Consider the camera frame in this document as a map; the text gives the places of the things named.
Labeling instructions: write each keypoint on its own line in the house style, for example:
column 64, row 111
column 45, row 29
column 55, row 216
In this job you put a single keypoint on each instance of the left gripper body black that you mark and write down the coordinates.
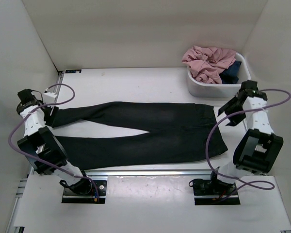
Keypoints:
column 49, row 120

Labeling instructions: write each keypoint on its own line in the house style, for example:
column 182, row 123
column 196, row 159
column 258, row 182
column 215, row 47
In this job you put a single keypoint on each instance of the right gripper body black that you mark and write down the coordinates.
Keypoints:
column 232, row 106

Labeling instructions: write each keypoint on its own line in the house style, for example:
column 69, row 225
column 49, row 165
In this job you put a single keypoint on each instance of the black trousers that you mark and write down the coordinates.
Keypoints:
column 172, row 133

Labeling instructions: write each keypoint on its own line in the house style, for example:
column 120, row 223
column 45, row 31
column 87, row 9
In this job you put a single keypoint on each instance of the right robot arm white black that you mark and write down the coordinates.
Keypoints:
column 257, row 151

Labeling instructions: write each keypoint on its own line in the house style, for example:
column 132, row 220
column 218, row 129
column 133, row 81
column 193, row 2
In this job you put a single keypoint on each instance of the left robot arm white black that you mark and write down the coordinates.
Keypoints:
column 50, row 158

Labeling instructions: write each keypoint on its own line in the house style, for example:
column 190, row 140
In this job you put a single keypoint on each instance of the navy blue garment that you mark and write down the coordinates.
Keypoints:
column 230, row 75

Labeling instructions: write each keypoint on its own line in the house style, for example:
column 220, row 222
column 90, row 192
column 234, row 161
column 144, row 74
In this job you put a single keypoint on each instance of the white plastic basket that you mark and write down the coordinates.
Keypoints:
column 205, row 90

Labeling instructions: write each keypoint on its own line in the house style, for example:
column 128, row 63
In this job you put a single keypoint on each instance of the pink crumpled garment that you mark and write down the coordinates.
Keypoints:
column 206, row 64

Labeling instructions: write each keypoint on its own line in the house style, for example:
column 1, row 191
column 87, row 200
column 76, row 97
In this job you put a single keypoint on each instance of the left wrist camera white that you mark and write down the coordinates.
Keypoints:
column 49, row 96

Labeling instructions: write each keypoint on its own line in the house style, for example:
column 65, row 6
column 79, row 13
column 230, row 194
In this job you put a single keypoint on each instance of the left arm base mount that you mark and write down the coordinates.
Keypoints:
column 85, row 192

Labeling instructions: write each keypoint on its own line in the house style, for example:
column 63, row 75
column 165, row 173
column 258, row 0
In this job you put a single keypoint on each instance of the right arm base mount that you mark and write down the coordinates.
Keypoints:
column 207, row 192

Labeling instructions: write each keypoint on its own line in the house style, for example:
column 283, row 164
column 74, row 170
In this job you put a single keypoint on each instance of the aluminium frame rail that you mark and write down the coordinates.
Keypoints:
column 23, row 181

